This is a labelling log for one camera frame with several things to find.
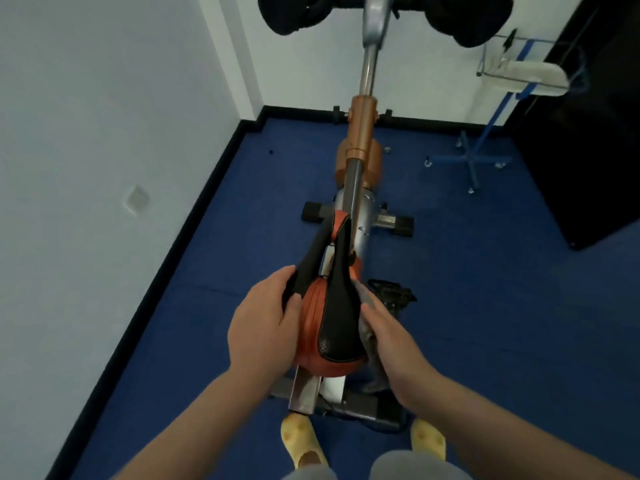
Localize yellow clog shoe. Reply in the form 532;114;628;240
410;419;447;461
280;414;329;470

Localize person's right forearm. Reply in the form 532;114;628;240
400;370;640;480

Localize person's left hand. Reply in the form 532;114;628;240
227;266;304;383

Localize wire basket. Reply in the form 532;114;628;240
476;29;572;98

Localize black bike pedal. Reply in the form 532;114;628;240
367;278;418;316

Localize white cloth pad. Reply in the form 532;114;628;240
494;60;570;97

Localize grey cleaning cloth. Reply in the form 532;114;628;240
349;279;392;394

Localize person's left forearm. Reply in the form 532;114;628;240
114;367;282;480

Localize grey shorts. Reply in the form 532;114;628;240
282;450;474;480

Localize orange and black bike saddle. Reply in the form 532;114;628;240
282;211;369;378

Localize orange and silver exercise bike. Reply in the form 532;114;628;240
257;0;516;435

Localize blue rolling stand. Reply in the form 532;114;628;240
424;38;543;195

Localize black cabinet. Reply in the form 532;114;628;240
504;0;640;252

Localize person's right hand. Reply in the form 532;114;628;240
360;303;442;414

